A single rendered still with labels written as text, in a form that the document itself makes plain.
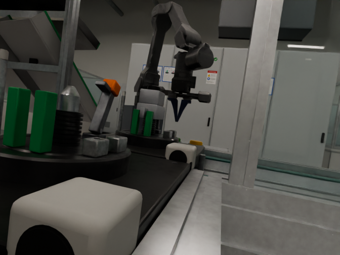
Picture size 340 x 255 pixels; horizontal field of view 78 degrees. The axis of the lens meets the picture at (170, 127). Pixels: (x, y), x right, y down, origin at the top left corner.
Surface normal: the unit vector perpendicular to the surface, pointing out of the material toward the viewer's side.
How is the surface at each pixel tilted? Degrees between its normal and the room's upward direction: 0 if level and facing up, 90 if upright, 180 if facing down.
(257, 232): 90
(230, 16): 90
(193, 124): 90
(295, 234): 90
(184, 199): 0
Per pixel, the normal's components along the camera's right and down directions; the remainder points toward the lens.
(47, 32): 0.90, 0.14
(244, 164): -0.24, 0.01
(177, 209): 0.14, -0.99
